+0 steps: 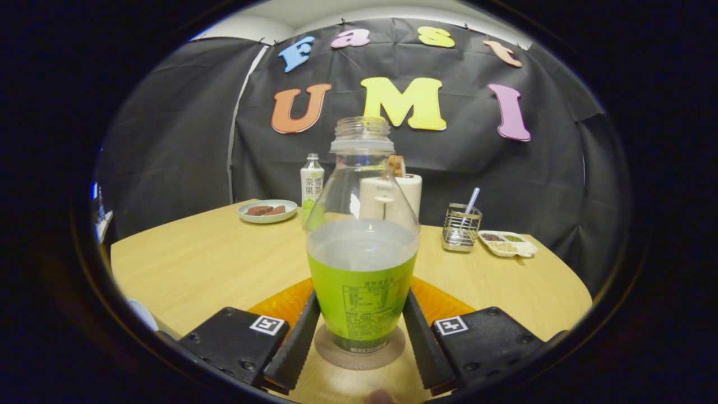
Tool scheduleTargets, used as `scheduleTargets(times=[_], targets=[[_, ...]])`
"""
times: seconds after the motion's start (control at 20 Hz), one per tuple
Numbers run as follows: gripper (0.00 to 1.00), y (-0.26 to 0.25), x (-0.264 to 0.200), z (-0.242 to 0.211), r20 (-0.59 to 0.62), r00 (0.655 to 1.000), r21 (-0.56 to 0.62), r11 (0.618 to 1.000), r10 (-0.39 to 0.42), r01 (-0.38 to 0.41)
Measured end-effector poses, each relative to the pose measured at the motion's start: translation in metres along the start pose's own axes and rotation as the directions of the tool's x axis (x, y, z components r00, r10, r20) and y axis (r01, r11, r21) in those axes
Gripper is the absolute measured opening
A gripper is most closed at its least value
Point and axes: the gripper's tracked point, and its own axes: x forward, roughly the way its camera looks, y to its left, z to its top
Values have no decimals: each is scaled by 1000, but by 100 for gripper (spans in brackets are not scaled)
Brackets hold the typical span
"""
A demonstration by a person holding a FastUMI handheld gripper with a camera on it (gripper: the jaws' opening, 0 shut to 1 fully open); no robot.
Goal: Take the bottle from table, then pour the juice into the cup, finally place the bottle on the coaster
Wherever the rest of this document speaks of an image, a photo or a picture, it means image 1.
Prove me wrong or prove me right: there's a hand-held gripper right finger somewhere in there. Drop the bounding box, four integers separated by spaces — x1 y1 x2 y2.
401 277 567 396

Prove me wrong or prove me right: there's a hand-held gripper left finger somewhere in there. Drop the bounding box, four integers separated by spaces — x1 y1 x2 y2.
178 278 321 396

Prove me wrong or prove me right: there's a round brown coaster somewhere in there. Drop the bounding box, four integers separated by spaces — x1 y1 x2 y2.
315 324 406 371

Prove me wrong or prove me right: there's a clear juice bottle green label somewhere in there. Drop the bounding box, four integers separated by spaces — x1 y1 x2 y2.
305 116 421 354

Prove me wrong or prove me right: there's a slim white green drink bottle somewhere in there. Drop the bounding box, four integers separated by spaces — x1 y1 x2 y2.
301 153 325 225

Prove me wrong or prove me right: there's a wooden table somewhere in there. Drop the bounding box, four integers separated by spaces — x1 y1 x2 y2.
111 199 593 404

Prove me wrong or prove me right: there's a metal mesh holder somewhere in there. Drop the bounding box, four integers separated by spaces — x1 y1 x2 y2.
441 203 483 253

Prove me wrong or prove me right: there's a pale green plate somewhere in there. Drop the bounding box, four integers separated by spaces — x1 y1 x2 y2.
238 199 298 224

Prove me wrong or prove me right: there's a white divided dish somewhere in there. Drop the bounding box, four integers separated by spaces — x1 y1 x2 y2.
478 230 539 259

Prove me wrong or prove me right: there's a white toaster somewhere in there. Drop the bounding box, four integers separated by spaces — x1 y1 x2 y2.
359 174 423 222

